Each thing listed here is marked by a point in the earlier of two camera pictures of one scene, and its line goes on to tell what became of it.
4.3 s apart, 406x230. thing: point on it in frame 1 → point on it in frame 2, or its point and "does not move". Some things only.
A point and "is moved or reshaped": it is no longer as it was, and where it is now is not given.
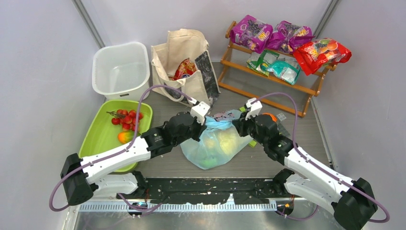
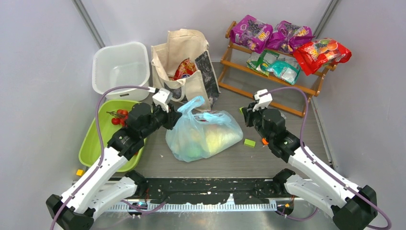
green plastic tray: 102,136 does not move
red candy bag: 186,66 does not move
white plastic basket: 121,72 does not move
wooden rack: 238,77 does not move
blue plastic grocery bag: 220,142 is moved or reshaped
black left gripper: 200,128 → 172,117
